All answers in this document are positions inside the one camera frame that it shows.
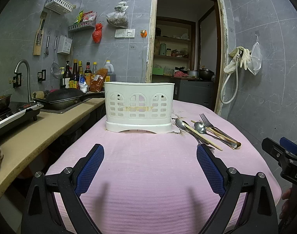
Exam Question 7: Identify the white hose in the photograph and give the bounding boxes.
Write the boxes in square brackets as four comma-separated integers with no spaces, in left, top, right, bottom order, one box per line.
[220,53,242,105]

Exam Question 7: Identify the white salt bag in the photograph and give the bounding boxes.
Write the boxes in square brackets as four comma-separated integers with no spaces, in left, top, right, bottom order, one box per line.
[79,74,89,93]

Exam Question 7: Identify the clear bag of dried goods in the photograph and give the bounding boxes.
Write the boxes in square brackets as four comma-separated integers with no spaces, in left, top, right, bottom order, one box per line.
[106,1,128,28]

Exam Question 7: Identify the white plastic utensil caddy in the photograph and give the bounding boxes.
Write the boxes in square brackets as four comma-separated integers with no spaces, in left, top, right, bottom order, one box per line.
[104,82,174,134]

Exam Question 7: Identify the chrome sink faucet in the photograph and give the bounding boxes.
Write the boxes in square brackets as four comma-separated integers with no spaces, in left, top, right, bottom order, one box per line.
[14,59,33,104]

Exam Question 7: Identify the white wall basket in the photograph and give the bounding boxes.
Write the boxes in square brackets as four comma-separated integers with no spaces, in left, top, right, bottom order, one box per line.
[44,0,76,15]

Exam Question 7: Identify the red plastic bag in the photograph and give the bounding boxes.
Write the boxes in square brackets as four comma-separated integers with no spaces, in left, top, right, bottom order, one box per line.
[92,23,103,44]

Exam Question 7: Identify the pink floral table cloth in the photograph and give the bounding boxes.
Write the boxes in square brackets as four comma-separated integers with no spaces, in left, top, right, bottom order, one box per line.
[46,99,282,234]

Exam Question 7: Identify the wooden knife holder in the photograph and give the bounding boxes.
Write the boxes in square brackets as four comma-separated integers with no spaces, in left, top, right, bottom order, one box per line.
[33,11,47,56]

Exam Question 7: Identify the induction cooktop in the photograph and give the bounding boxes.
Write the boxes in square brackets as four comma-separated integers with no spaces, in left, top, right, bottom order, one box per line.
[0,102,43,134]

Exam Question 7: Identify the steel fork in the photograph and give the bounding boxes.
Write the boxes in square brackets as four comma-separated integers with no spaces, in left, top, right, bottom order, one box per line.
[200,113,241,149]

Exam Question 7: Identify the large oil jug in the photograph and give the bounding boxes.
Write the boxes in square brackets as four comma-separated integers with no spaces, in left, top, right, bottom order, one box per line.
[104,60,116,82]

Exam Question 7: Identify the dark soy sauce bottle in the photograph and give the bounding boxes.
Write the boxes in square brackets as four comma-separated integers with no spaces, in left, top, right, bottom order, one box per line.
[69,59,79,89]

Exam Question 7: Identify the dark grey cabinet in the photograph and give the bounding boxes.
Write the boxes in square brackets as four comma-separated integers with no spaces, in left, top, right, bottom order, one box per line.
[171,78,215,110]

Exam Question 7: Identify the orange snack packet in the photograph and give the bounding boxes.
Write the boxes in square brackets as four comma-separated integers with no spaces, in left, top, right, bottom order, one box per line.
[90,68,108,92]

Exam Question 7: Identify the black wok with handle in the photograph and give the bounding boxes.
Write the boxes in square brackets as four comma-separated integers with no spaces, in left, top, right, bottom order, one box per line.
[32,88,105,110]

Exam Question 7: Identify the grey wall spice rack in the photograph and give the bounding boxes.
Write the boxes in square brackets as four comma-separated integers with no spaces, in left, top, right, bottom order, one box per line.
[68,20,96,32]

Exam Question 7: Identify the person's right hand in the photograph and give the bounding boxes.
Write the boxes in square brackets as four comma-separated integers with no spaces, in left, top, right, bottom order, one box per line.
[279,188,293,220]

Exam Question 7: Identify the wire mesh strainer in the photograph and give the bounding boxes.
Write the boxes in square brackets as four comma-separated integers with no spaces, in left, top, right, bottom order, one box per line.
[51,36,62,79]

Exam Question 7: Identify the clear hanging plastic bag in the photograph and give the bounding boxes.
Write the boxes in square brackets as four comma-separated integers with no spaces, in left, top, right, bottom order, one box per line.
[247,42,263,75]

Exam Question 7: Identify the white rubber gloves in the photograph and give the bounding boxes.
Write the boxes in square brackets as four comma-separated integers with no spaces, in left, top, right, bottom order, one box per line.
[223,46,251,74]

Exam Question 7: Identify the steel spoon large bowl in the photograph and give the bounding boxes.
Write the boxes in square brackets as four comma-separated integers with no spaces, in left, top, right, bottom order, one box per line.
[194,121,237,149]

